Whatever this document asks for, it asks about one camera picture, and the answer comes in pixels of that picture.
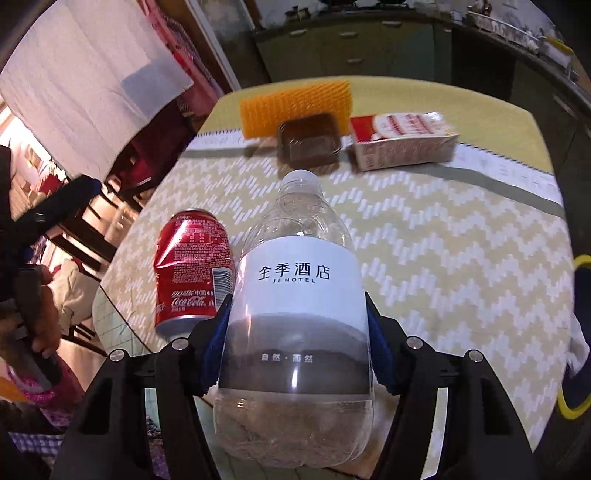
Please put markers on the green zigzag patterned tablecloth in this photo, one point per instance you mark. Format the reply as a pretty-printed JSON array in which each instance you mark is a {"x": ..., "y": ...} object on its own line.
[{"x": 438, "y": 254}]

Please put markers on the crushed red soda can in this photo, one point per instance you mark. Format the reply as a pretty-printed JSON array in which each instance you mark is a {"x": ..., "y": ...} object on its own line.
[{"x": 194, "y": 263}]

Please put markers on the blue checkered cloth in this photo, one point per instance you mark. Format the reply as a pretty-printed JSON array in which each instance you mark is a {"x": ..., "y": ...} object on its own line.
[{"x": 32, "y": 450}]

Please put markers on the clear plastic water bottle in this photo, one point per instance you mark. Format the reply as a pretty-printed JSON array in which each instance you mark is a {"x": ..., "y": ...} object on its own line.
[{"x": 295, "y": 286}]

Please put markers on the white paper towel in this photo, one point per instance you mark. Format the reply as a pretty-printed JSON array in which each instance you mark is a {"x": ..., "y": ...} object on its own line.
[{"x": 579, "y": 346}]

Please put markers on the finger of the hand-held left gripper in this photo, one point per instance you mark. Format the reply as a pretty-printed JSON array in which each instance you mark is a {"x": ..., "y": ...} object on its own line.
[{"x": 74, "y": 194}]

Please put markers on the orange foam net sleeve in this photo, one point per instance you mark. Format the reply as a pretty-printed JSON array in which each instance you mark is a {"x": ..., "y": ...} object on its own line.
[{"x": 286, "y": 108}]

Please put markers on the person's left forearm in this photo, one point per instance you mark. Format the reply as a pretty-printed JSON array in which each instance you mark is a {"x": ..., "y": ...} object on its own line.
[{"x": 32, "y": 397}]

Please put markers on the dark wooden chair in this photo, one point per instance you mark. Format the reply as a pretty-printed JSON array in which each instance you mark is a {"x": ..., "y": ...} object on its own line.
[{"x": 147, "y": 157}]

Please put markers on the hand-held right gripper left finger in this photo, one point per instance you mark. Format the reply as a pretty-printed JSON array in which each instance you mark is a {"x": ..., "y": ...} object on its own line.
[{"x": 214, "y": 341}]

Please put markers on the hanging white cloth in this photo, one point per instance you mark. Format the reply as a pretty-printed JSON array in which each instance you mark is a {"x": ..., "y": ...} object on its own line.
[{"x": 83, "y": 69}]

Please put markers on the red checkered apron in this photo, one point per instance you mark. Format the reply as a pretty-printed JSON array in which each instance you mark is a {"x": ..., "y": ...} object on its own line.
[{"x": 184, "y": 60}]

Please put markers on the green sink cabinet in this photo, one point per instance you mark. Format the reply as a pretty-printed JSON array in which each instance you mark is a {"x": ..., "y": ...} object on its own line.
[{"x": 531, "y": 101}]

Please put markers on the yellow rimmed waste bin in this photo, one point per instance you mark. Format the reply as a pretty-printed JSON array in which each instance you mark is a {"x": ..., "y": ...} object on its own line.
[{"x": 582, "y": 392}]

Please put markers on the red and white carton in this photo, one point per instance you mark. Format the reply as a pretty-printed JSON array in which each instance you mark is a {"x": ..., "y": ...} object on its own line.
[{"x": 401, "y": 147}]

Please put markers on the person's left hand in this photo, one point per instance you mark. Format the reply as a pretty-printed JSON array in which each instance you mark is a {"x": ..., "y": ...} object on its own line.
[{"x": 48, "y": 318}]

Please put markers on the green drawer cabinet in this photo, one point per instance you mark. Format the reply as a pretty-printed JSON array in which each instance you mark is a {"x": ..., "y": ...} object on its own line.
[{"x": 346, "y": 41}]

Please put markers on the brown plastic tray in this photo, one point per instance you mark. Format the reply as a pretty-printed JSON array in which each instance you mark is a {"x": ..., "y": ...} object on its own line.
[{"x": 309, "y": 143}]

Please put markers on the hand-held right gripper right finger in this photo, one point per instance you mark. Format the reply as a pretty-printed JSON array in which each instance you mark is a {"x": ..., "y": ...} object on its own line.
[{"x": 381, "y": 350}]

